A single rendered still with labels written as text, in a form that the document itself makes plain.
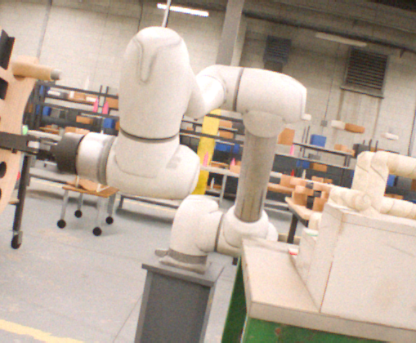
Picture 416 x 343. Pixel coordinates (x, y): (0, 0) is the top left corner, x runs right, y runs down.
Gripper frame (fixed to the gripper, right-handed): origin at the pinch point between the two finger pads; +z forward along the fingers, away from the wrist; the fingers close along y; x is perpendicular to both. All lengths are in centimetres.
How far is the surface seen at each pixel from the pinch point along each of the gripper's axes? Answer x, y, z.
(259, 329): -23, -4, -57
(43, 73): 16.1, 9.9, -4.3
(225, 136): 90, 539, -35
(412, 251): -6, -7, -79
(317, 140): 190, 970, -252
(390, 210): 1, 9, -80
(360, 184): 4, 1, -71
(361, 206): 0, -6, -69
